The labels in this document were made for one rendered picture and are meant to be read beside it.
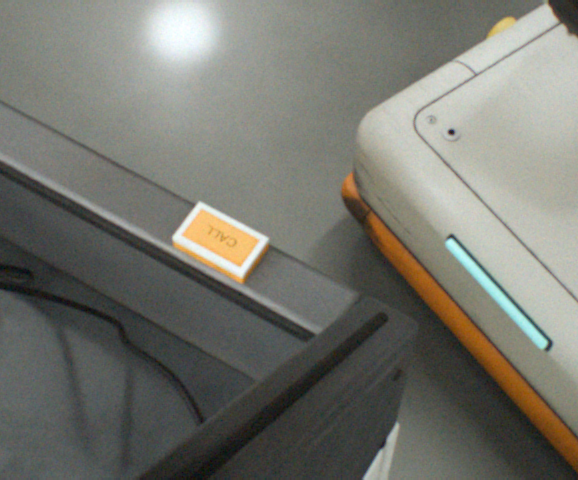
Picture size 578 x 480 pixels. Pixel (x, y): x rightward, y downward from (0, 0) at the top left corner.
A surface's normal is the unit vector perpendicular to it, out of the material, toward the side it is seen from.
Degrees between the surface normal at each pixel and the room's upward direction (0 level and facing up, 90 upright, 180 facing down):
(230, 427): 43
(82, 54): 0
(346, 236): 0
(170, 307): 90
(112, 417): 0
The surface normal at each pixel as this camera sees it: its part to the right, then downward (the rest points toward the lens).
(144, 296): -0.52, 0.74
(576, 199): 0.01, -0.49
